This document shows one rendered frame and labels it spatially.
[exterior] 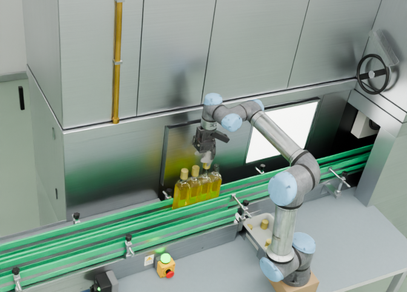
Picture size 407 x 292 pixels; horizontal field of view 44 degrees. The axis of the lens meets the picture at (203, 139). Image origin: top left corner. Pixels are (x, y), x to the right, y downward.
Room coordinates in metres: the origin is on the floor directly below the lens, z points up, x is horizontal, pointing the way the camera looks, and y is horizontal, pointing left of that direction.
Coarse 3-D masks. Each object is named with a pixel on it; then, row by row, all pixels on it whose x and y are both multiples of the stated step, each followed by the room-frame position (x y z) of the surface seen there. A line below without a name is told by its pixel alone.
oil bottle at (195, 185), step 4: (188, 180) 1.83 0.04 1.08; (192, 180) 1.82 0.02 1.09; (196, 180) 1.83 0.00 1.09; (192, 184) 1.81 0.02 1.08; (196, 184) 1.82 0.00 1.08; (200, 184) 1.83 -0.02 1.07; (192, 188) 1.80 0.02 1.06; (196, 188) 1.82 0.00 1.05; (192, 192) 1.80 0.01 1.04; (196, 192) 1.82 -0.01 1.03; (192, 196) 1.81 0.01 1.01; (196, 196) 1.82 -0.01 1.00; (188, 200) 1.80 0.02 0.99; (192, 200) 1.81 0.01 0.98; (196, 200) 1.82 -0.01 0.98; (188, 204) 1.80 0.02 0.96
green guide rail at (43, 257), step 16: (192, 208) 1.77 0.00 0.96; (208, 208) 1.82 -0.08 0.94; (224, 208) 1.87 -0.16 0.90; (144, 224) 1.63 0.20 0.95; (160, 224) 1.68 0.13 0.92; (176, 224) 1.73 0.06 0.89; (80, 240) 1.47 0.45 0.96; (96, 240) 1.50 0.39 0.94; (112, 240) 1.55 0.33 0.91; (32, 256) 1.35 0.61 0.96; (48, 256) 1.39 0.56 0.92; (64, 256) 1.43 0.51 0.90; (0, 272) 1.28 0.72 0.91
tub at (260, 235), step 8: (256, 216) 1.92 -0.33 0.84; (264, 216) 1.94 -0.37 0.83; (272, 216) 1.94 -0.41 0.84; (256, 224) 1.92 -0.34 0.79; (272, 224) 1.92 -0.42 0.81; (256, 232) 1.88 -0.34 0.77; (264, 232) 1.89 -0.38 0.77; (272, 232) 1.90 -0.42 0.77; (256, 240) 1.76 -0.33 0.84; (264, 240) 1.84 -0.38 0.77; (264, 248) 1.71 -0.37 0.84
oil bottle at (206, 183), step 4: (200, 176) 1.86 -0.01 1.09; (208, 176) 1.87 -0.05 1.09; (200, 180) 1.85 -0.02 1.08; (204, 180) 1.84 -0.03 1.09; (208, 180) 1.85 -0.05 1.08; (204, 184) 1.84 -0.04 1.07; (208, 184) 1.85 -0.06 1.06; (200, 188) 1.83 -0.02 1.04; (204, 188) 1.84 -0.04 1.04; (208, 188) 1.85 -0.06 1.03; (200, 192) 1.83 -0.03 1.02; (204, 192) 1.84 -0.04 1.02; (208, 192) 1.86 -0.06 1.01; (200, 196) 1.83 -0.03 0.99; (204, 196) 1.84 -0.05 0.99; (208, 196) 1.86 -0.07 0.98; (200, 200) 1.83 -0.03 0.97; (204, 200) 1.85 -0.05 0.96
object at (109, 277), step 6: (96, 276) 1.40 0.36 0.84; (102, 276) 1.41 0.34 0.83; (108, 276) 1.41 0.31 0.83; (114, 276) 1.42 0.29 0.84; (96, 282) 1.39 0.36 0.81; (102, 282) 1.37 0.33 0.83; (108, 282) 1.38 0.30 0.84; (114, 282) 1.38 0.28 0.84; (102, 288) 1.35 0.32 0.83; (108, 288) 1.36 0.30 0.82; (114, 288) 1.37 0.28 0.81
